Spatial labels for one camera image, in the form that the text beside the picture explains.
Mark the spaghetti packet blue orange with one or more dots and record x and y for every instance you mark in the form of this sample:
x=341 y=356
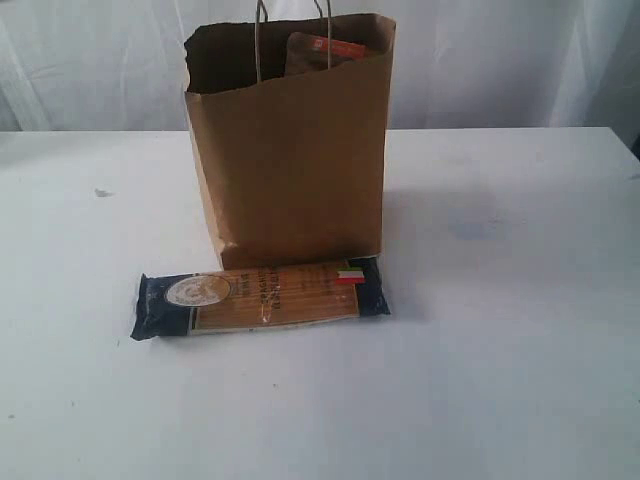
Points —
x=258 y=298

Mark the brown paper pouch orange label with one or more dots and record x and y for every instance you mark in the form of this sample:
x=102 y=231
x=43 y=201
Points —
x=310 y=53

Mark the brown paper bag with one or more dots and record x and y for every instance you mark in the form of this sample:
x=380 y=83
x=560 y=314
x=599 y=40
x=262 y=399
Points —
x=290 y=168

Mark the small white paper scrap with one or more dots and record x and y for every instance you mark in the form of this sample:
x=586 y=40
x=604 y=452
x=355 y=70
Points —
x=100 y=193

